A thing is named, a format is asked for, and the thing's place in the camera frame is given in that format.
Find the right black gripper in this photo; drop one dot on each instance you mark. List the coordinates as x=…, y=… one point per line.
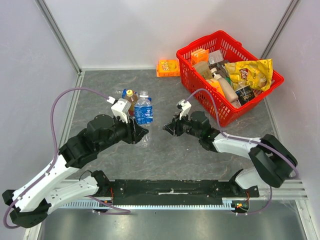
x=178, y=126

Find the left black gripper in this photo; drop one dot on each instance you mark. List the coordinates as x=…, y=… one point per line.
x=135, y=132

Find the blue Pocari Sweat bottle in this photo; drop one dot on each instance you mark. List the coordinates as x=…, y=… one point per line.
x=143, y=112

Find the brown tea bottle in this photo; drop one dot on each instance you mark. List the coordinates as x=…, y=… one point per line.
x=132, y=97

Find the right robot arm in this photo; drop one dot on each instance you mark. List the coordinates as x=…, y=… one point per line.
x=272, y=162

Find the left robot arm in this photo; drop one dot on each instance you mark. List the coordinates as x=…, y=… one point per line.
x=32, y=203

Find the clear empty plastic bottle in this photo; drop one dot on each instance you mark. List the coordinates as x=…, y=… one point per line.
x=121, y=92

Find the beige bottle in basket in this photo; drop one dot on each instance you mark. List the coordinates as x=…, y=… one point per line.
x=228, y=91

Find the orange snack box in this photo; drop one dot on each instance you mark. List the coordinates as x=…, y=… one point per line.
x=168, y=68

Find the orange box in basket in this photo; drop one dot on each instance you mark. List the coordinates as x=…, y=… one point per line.
x=199, y=55

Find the black snack packet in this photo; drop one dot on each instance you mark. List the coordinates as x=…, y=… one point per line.
x=245, y=95

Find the red plastic shopping basket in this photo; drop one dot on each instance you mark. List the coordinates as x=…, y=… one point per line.
x=231, y=50

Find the clear plastic packet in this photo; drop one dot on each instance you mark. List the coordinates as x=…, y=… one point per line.
x=215, y=57

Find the yellow Lays chips bag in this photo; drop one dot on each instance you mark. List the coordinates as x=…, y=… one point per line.
x=257, y=74

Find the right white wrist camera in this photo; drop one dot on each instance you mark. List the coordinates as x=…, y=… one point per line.
x=184, y=107

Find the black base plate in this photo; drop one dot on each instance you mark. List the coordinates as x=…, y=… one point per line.
x=174, y=192

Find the white cable duct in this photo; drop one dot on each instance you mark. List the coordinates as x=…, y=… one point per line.
x=90, y=204

